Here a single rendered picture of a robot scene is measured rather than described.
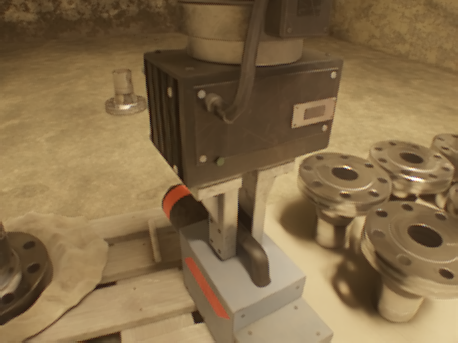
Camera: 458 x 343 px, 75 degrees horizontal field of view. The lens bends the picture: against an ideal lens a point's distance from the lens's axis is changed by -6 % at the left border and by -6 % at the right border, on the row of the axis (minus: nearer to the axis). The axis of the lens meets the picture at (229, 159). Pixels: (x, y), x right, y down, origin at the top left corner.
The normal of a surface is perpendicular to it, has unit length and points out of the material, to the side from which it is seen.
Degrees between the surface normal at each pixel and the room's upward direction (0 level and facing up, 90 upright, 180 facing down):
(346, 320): 0
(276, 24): 90
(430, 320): 0
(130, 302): 0
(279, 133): 90
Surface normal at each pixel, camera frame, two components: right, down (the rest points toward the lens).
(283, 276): 0.02, -0.87
